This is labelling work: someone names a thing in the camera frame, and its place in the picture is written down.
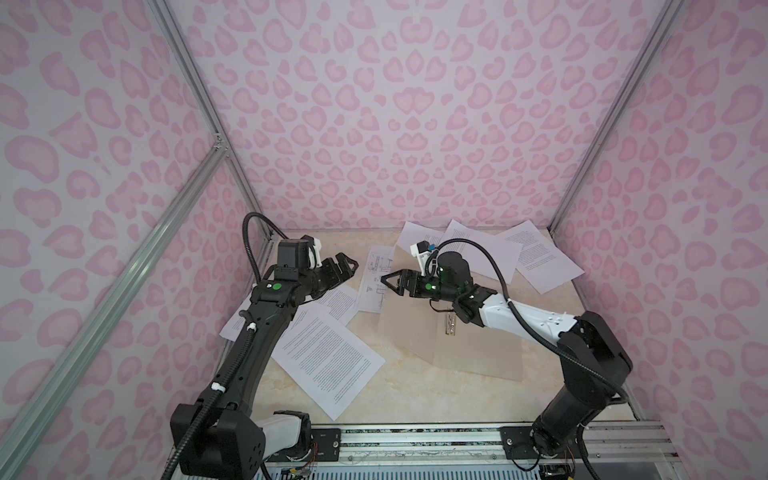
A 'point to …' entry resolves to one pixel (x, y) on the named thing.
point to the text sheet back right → (541, 260)
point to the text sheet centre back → (412, 234)
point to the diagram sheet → (379, 262)
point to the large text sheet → (324, 360)
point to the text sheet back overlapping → (505, 252)
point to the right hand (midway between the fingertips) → (393, 278)
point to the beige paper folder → (440, 337)
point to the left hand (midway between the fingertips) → (349, 266)
